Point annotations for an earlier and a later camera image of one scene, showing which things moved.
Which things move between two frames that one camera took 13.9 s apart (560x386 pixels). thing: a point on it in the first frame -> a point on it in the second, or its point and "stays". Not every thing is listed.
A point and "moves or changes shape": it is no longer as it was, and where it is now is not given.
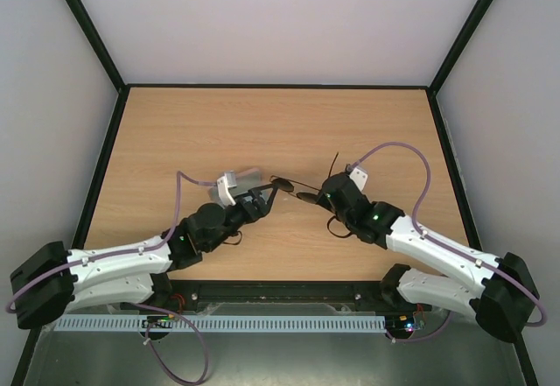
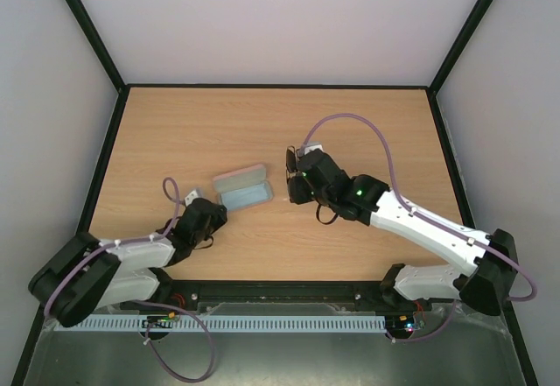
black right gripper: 329,191 -> 300,174
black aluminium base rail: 196,295 stays
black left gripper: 262,209 -> 220,218
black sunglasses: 307,193 moves or changes shape
